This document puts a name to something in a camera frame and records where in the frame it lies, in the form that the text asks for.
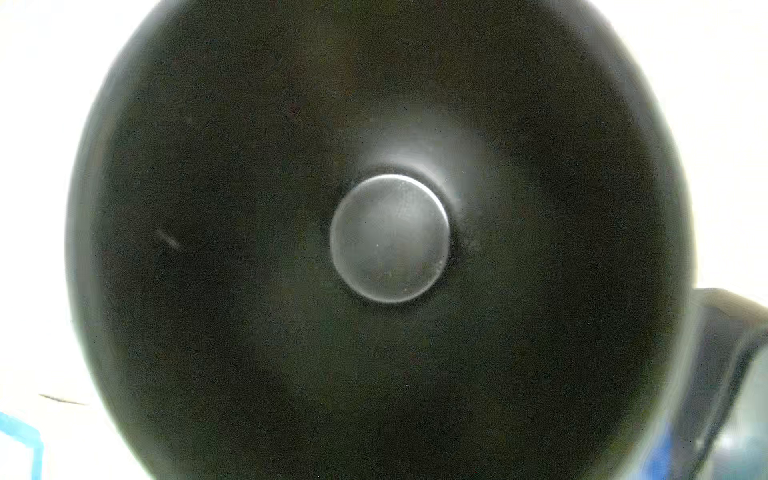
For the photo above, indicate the black ceramic mug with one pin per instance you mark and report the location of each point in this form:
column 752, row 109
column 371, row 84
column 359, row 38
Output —
column 381, row 240

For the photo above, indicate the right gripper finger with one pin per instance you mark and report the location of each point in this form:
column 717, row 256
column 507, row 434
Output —
column 733, row 331

